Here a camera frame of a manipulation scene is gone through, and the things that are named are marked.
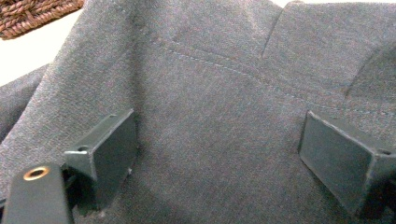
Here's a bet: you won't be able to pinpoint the brown woven basket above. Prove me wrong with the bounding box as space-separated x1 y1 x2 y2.
0 0 86 41

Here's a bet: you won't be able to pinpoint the grey pants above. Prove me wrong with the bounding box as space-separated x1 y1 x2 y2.
0 0 396 224

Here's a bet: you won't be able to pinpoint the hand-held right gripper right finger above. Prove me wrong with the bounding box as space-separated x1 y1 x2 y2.
297 109 396 218

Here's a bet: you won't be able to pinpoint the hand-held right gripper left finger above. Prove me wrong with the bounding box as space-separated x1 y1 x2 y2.
64 108 138 213

